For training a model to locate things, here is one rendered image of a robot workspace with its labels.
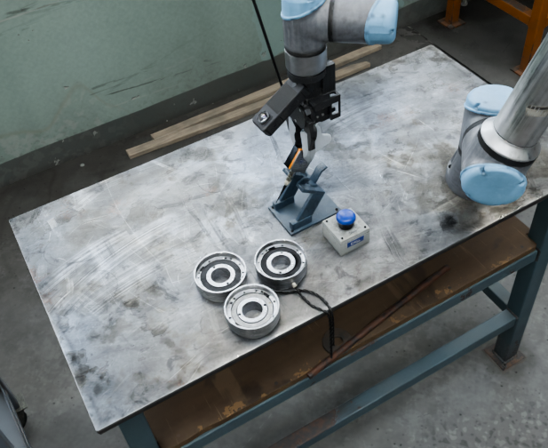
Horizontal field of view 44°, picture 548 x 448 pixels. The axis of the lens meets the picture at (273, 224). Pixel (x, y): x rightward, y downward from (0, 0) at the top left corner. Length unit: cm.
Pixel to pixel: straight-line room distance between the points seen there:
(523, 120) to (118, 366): 84
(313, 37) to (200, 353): 60
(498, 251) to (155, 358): 91
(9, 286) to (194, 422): 130
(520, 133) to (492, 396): 109
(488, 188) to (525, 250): 50
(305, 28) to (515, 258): 87
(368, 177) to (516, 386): 93
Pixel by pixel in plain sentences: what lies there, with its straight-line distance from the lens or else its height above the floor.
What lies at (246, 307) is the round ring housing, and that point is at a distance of 131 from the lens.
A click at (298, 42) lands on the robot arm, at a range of 119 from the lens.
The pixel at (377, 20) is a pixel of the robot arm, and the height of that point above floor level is 128.
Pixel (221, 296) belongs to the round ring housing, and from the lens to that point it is 132.
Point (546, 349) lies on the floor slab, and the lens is 231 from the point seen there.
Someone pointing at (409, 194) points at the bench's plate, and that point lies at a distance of 153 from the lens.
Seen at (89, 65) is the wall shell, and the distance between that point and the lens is 284.
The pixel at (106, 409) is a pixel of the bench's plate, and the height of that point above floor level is 80.
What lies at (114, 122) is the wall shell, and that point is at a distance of 301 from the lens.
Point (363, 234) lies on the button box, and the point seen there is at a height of 83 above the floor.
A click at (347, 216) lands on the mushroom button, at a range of 137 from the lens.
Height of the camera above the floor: 187
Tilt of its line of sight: 47 degrees down
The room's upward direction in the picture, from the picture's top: 6 degrees counter-clockwise
